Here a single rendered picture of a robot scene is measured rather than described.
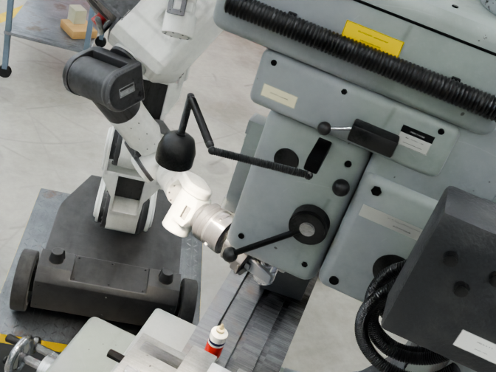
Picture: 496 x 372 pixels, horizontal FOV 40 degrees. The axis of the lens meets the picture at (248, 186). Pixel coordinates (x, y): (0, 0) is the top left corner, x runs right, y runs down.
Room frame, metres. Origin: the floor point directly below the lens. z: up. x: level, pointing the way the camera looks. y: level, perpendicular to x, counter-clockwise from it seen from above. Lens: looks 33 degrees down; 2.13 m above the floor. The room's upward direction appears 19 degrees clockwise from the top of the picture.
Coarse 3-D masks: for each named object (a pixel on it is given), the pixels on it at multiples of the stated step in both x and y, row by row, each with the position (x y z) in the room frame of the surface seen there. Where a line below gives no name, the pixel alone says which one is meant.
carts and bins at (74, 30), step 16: (32, 0) 4.09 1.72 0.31; (48, 0) 4.17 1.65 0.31; (64, 0) 4.26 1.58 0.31; (80, 0) 4.35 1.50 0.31; (16, 16) 3.78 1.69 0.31; (32, 16) 3.86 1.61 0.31; (48, 16) 3.93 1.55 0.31; (64, 16) 4.01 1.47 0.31; (80, 16) 3.86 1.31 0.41; (16, 32) 3.58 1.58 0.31; (32, 32) 3.65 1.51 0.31; (48, 32) 3.71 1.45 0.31; (64, 32) 3.79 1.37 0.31; (80, 32) 3.77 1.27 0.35; (96, 32) 3.84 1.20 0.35; (64, 48) 3.62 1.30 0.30; (80, 48) 3.66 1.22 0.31
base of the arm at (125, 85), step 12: (96, 48) 1.39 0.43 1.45; (72, 60) 1.34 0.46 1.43; (108, 60) 1.36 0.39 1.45; (120, 60) 1.35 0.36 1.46; (132, 60) 1.35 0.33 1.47; (120, 72) 1.29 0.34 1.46; (132, 72) 1.32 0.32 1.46; (108, 84) 1.26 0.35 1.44; (120, 84) 1.29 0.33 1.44; (132, 84) 1.32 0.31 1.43; (108, 96) 1.26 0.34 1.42; (120, 96) 1.29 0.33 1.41; (132, 96) 1.32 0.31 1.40; (144, 96) 1.35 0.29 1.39; (108, 108) 1.27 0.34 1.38; (120, 108) 1.29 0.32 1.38
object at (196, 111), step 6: (192, 96) 1.06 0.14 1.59; (192, 102) 1.04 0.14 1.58; (192, 108) 1.02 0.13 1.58; (198, 108) 1.02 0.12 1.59; (198, 114) 1.00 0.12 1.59; (198, 120) 0.99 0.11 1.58; (204, 120) 0.99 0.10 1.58; (204, 126) 0.97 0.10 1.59; (204, 132) 0.95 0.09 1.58; (204, 138) 0.94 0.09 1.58; (210, 138) 0.94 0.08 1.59; (210, 144) 0.92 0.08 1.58
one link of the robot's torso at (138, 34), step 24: (96, 0) 1.39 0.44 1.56; (120, 0) 1.38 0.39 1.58; (144, 0) 1.40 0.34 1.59; (168, 0) 1.42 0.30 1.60; (96, 24) 1.35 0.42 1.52; (120, 24) 1.36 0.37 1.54; (144, 24) 1.38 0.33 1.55; (120, 48) 1.36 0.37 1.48; (144, 48) 1.35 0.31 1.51; (168, 48) 1.37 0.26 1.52; (192, 48) 1.40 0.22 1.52; (144, 72) 1.39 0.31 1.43; (168, 72) 1.37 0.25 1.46
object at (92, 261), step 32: (96, 192) 2.03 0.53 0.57; (160, 192) 2.17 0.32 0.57; (64, 224) 1.80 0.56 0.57; (96, 224) 1.85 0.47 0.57; (160, 224) 1.97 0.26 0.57; (64, 256) 1.59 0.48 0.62; (96, 256) 1.70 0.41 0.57; (128, 256) 1.75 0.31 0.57; (160, 256) 1.80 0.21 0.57; (32, 288) 1.50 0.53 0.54; (64, 288) 1.52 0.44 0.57; (96, 288) 1.54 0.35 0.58; (128, 288) 1.58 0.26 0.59; (160, 288) 1.61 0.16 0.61; (128, 320) 1.56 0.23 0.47
